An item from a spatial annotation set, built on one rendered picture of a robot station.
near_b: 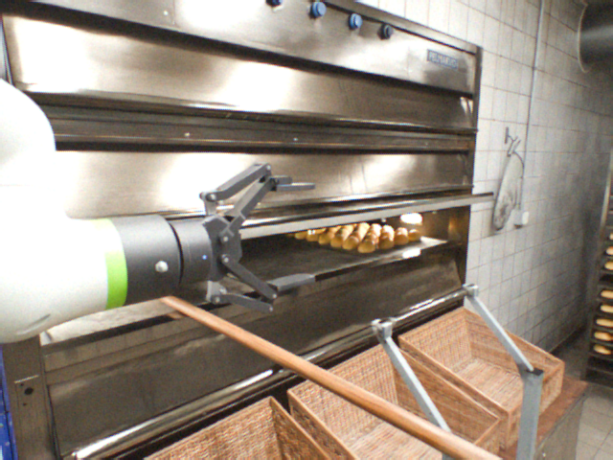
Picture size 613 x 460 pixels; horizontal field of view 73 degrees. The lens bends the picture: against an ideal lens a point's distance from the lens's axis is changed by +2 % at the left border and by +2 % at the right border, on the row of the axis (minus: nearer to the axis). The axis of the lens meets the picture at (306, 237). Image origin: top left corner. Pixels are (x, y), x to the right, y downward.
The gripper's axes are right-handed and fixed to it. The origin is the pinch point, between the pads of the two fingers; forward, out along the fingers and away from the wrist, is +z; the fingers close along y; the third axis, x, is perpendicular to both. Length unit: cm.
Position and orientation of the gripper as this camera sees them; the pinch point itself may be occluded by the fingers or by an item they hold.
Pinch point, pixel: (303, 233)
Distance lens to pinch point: 59.3
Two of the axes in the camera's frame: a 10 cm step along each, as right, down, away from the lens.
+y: 0.0, 9.8, 1.9
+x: 6.6, 1.4, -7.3
